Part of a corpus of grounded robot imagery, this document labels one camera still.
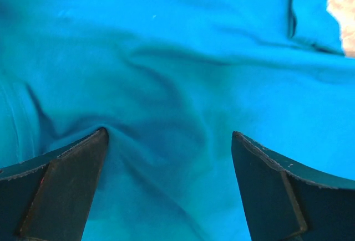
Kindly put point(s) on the teal blue t-shirt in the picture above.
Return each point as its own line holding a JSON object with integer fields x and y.
{"x": 171, "y": 80}

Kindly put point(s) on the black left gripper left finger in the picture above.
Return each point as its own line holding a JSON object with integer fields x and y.
{"x": 49, "y": 197}

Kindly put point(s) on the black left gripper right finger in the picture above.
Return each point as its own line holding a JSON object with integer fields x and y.
{"x": 286, "y": 200}

